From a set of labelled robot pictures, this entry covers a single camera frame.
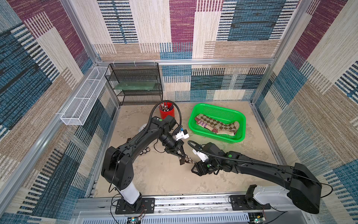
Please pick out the aluminium front rail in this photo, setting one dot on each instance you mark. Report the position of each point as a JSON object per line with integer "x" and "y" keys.
{"x": 186, "y": 209}

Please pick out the pens in red cup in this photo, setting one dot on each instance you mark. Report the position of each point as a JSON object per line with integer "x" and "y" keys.
{"x": 165, "y": 106}

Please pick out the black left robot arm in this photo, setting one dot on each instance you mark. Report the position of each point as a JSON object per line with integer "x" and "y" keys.
{"x": 117, "y": 166}

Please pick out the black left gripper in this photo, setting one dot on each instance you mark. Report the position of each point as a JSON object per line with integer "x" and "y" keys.
{"x": 176, "y": 150}

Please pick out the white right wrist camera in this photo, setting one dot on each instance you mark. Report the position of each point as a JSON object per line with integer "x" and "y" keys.
{"x": 201, "y": 155}

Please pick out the white wire wall basket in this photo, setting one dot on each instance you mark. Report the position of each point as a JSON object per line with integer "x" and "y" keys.
{"x": 81, "y": 105}

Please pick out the red ribbed plastic cup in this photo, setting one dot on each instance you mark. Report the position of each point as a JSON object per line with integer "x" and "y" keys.
{"x": 171, "y": 113}

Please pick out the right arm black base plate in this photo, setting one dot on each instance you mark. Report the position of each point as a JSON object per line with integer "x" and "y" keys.
{"x": 240, "y": 203}

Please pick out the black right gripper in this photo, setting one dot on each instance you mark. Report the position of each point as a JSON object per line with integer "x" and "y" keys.
{"x": 203, "y": 167}

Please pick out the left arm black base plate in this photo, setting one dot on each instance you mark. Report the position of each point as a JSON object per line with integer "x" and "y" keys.
{"x": 145, "y": 205}

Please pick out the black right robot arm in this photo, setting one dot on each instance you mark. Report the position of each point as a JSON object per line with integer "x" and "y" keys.
{"x": 304, "y": 188}

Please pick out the green plastic basket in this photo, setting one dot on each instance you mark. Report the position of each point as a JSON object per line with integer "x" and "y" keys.
{"x": 224, "y": 115}

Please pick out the light blue alarm clock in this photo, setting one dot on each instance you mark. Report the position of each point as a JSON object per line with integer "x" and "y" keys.
{"x": 142, "y": 127}

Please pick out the brown daisy pattern sock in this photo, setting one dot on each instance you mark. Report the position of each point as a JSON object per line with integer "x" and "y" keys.
{"x": 189, "y": 160}

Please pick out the black wire mesh shelf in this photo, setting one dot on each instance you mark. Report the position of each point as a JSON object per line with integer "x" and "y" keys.
{"x": 135, "y": 83}

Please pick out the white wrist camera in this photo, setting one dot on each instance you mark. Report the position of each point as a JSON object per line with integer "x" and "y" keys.
{"x": 182, "y": 134}
{"x": 201, "y": 155}

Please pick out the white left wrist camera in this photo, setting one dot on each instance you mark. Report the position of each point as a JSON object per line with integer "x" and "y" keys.
{"x": 182, "y": 134}

